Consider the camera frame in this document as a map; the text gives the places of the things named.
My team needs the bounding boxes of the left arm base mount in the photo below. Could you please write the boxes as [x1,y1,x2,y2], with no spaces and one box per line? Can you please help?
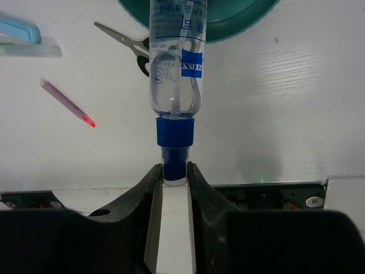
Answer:
[1,191,64,209]

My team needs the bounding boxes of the clear bottle blue cap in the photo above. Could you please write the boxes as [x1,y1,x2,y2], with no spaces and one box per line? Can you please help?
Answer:
[149,1,208,186]

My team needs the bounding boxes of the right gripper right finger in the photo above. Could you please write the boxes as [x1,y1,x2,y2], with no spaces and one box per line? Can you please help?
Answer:
[187,163,364,273]

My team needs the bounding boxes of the blue highlighter marker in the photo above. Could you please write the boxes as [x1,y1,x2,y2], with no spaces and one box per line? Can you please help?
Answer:
[0,13,41,44]

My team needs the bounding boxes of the teal round organizer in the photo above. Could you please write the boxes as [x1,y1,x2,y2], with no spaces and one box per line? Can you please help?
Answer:
[118,0,279,43]

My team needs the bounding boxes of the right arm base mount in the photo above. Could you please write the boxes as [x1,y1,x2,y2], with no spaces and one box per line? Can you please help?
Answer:
[214,182,326,211]

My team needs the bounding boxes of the purple pen red tip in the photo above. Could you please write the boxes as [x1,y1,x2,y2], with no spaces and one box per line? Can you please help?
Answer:
[40,79,96,128]

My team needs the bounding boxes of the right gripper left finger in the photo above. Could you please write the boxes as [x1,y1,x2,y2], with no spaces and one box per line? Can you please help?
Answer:
[1,164,163,273]

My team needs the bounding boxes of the green highlighter marker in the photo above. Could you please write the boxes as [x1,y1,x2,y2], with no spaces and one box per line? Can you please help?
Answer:
[1,36,63,58]

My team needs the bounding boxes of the black handled scissors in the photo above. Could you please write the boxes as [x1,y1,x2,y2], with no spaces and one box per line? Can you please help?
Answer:
[94,22,149,77]

